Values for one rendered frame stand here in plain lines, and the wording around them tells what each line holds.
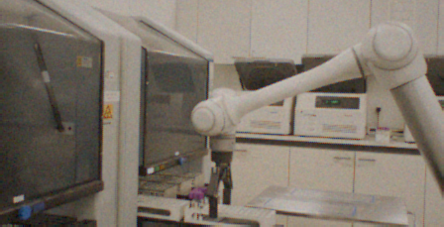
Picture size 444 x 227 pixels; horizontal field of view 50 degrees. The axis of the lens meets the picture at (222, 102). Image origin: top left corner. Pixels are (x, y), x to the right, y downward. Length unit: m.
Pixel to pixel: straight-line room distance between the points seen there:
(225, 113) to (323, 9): 2.88
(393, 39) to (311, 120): 2.61
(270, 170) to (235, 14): 1.44
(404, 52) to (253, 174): 2.85
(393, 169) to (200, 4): 2.21
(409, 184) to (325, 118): 0.79
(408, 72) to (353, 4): 2.86
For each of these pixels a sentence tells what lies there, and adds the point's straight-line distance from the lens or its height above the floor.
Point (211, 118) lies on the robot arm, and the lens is 1.37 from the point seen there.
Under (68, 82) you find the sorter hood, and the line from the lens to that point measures 1.30.
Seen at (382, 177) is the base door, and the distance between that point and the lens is 3.87.
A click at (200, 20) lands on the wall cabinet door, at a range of 4.47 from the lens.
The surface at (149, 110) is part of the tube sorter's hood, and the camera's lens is 1.68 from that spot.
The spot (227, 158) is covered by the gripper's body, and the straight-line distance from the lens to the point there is 1.60.
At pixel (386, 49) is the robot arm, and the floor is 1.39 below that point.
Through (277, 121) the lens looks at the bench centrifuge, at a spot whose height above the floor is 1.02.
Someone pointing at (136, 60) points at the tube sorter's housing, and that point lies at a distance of 1.62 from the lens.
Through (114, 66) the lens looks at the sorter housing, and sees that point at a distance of 1.50.
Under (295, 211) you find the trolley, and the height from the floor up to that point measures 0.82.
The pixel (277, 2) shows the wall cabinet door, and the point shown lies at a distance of 4.28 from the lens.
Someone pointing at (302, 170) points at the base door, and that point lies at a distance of 3.91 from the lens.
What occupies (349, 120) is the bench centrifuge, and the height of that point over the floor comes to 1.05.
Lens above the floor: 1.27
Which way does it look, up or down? 2 degrees down
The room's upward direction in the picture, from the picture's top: 2 degrees clockwise
